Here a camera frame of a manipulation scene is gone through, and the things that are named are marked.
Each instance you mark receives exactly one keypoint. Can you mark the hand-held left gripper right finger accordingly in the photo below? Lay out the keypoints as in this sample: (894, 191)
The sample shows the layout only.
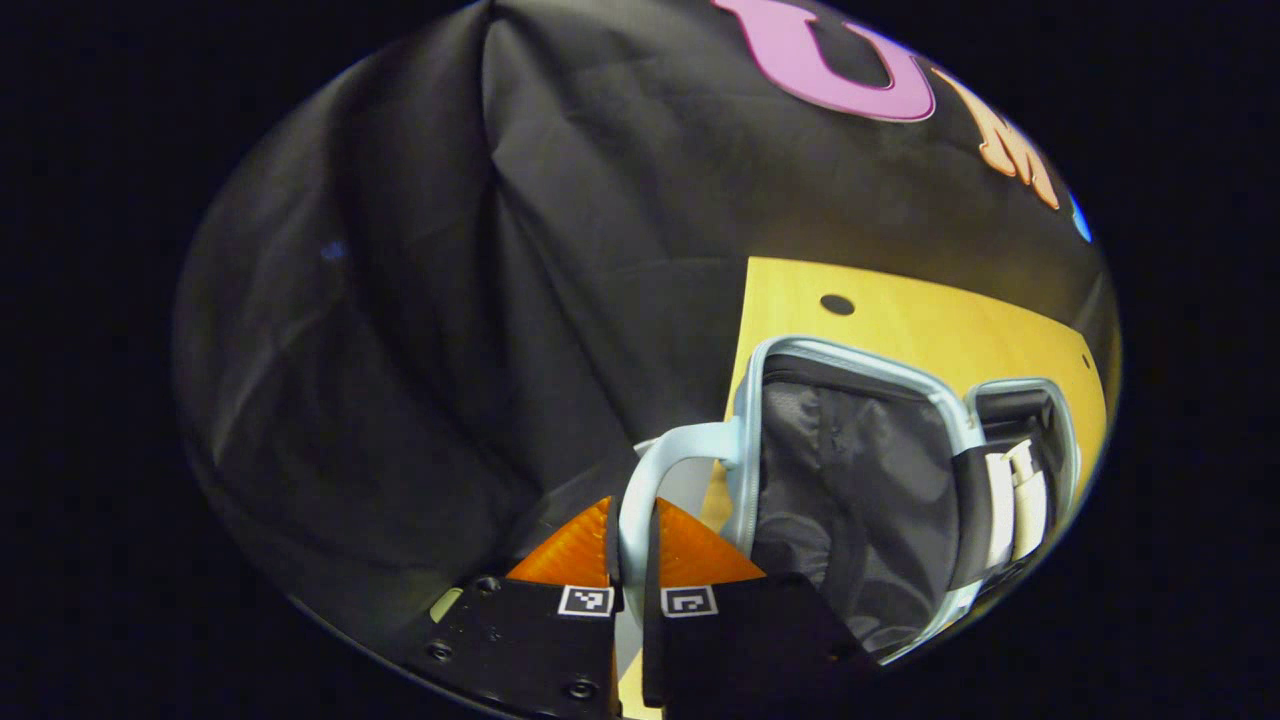
(740, 650)

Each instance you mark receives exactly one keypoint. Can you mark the white squeeze tube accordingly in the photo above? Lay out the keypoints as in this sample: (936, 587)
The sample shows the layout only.
(998, 510)

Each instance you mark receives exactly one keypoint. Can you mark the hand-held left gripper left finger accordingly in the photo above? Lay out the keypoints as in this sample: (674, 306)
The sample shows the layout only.
(540, 650)

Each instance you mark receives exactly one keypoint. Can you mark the white capped bottle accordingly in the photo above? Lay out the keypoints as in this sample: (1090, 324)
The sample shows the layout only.
(1030, 510)

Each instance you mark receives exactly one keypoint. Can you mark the black backdrop cloth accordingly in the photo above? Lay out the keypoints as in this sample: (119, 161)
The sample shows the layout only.
(400, 300)

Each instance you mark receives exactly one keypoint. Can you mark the pale cream object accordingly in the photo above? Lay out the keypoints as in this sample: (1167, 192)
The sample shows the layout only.
(446, 605)

